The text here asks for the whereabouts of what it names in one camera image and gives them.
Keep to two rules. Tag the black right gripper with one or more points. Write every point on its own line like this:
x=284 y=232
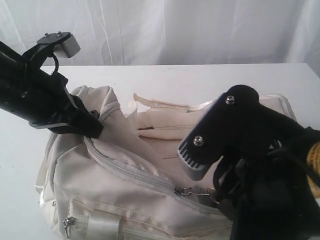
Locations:
x=273 y=198

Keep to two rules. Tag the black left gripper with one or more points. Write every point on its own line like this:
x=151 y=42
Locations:
x=43 y=100

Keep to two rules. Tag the cream fabric duffel bag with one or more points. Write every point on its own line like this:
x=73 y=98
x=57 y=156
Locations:
x=121 y=186

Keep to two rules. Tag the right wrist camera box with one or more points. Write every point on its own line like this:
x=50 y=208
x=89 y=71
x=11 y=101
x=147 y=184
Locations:
x=236 y=123

